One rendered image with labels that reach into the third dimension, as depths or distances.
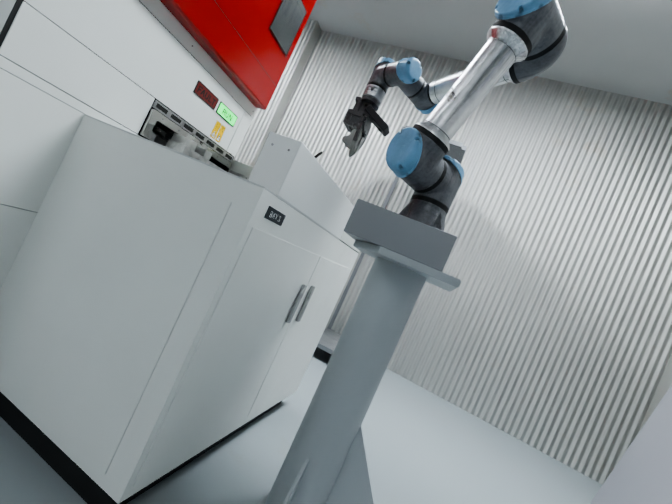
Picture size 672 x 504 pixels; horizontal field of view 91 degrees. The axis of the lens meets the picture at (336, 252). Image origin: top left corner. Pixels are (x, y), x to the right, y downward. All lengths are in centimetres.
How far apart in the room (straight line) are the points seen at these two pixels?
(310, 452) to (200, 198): 72
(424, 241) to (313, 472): 68
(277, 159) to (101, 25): 61
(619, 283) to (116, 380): 351
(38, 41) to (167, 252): 58
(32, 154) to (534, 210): 339
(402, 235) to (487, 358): 261
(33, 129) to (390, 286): 100
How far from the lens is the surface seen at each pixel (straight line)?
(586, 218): 365
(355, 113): 125
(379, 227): 87
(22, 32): 114
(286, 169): 81
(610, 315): 361
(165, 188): 90
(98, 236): 101
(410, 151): 89
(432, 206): 98
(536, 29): 103
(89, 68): 120
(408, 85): 126
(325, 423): 101
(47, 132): 118
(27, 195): 120
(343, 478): 112
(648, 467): 287
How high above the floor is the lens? 74
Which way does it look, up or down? 1 degrees up
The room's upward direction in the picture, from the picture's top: 24 degrees clockwise
